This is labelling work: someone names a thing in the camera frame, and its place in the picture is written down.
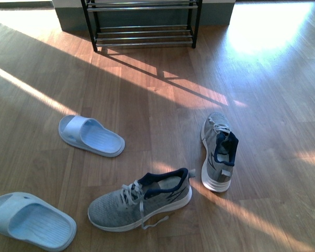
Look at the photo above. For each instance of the black metal shoe rack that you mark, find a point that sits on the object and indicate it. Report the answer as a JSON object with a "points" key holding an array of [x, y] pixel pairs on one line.
{"points": [[142, 23]]}

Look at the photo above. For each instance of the light blue slide slipper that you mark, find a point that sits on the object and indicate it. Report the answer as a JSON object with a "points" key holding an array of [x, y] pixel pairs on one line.
{"points": [[28, 218], [90, 135]]}

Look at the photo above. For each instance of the grey knit sneaker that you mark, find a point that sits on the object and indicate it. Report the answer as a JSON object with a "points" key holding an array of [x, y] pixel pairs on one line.
{"points": [[132, 205], [221, 145]]}

